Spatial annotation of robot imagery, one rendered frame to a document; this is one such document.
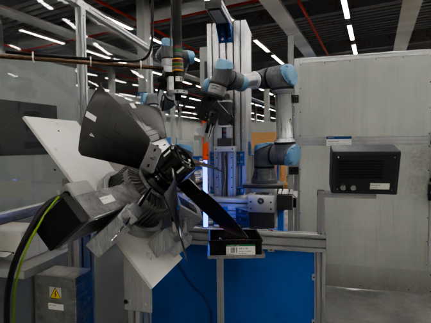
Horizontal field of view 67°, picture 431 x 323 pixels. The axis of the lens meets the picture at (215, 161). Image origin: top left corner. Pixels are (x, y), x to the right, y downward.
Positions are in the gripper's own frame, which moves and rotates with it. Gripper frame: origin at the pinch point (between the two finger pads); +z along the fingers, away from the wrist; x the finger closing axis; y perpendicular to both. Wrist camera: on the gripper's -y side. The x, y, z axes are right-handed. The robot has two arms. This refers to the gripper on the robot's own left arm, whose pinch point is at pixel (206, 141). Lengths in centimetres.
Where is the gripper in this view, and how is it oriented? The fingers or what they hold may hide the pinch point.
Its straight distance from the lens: 141.8
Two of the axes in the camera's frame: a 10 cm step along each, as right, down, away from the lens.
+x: -2.5, 0.2, -9.7
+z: -2.9, 9.5, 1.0
